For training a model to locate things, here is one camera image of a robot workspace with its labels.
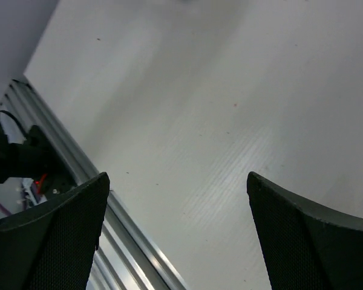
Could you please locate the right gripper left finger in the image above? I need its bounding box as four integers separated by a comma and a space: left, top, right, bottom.
0, 172, 110, 289

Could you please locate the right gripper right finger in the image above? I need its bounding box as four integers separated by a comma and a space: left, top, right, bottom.
247, 172, 363, 289

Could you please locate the aluminium mounting rail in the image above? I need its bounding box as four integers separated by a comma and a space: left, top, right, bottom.
2, 80, 188, 289

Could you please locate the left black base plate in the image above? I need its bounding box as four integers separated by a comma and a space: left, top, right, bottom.
0, 110, 76, 198

